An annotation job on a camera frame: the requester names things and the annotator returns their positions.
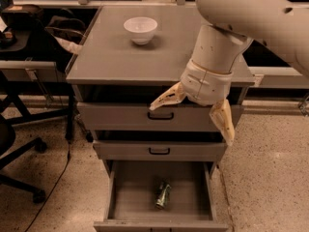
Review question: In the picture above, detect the black drawer handle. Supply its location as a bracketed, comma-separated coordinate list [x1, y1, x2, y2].
[148, 148, 171, 156]
[147, 112, 174, 121]

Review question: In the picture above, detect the black office chair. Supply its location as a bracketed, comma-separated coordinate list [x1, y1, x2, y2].
[0, 115, 47, 203]

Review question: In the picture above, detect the dark side desk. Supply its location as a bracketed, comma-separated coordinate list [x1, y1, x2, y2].
[0, 28, 73, 140]

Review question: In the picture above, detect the bottom grey open drawer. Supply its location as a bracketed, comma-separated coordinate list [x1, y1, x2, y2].
[94, 161, 228, 232]

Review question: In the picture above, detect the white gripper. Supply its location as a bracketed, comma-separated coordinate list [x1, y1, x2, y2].
[150, 60, 235, 146]

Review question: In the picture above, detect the black top drawer handle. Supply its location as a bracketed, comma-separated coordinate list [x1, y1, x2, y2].
[147, 112, 174, 121]

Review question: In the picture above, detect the middle grey drawer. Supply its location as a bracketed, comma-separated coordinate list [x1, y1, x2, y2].
[93, 140, 227, 161]

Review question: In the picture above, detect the grey drawer cabinet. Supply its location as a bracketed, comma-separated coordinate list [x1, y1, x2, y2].
[65, 5, 256, 179]

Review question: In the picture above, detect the white ceramic bowl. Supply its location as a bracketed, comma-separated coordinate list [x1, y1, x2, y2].
[124, 16, 157, 45]

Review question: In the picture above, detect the black middle drawer handle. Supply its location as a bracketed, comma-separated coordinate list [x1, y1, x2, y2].
[148, 148, 171, 156]

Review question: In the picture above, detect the green soda can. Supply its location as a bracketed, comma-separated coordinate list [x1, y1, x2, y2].
[155, 182, 171, 209]

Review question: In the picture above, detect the dark bag on desk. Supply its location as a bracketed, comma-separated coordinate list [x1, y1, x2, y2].
[45, 15, 86, 44]

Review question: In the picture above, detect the top grey drawer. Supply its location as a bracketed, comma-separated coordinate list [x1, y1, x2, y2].
[76, 101, 244, 133]

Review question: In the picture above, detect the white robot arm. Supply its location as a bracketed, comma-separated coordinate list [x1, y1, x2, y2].
[150, 0, 309, 145]

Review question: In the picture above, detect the black floor cable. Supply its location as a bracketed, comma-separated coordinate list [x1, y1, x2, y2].
[23, 138, 71, 232]

